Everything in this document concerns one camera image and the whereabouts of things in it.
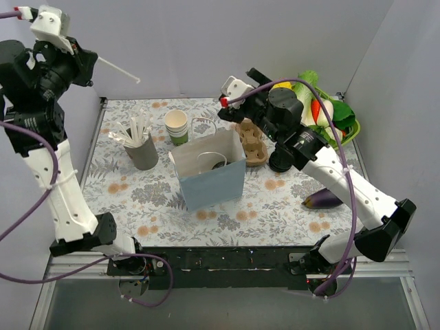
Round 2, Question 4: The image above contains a white paper carry bag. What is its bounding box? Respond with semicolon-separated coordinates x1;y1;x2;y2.
168;129;246;212

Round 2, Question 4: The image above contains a single white straw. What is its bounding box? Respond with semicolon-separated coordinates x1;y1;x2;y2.
98;56;141;84

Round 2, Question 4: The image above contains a stack of paper cups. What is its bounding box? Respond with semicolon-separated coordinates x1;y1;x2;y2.
164;109;188;146

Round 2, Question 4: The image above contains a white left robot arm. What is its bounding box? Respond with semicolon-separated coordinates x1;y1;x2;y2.
1;38;146;275

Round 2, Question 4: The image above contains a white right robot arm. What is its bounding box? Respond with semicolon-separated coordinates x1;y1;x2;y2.
218;69;416;275

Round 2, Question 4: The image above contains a yellow toy cabbage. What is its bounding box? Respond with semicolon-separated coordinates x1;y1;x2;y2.
272;81;296;90

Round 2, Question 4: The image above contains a green toy napa cabbage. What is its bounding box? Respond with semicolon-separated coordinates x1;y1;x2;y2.
294;70;319;127

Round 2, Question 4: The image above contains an orange toy carrot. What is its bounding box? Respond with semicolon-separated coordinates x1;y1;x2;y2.
311;100;321;124

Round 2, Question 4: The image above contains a brown pulp cup carrier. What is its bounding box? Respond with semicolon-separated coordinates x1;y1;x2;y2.
235;119;268;167

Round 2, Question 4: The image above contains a white toy radish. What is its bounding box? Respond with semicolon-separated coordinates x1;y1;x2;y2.
316;100;333;128

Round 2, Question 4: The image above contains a stack of black lids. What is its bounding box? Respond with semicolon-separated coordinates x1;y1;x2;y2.
268;151;292;173

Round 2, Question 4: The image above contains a green toy leafy vegetable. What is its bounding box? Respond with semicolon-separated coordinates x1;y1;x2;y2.
310;100;355;142

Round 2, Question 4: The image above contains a green plastic basket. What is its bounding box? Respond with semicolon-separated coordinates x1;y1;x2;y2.
311;87;360;150

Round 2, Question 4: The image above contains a purple toy eggplant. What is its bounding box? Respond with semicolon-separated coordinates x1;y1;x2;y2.
302;188;343;210

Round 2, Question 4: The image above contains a grey straw holder cup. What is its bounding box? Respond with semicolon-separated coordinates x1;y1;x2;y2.
124;133;159;171

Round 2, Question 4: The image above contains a floral patterned table mat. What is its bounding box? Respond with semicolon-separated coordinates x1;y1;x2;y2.
83;98;351;246

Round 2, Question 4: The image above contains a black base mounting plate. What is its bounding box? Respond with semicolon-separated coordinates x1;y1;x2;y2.
107;245;355;289

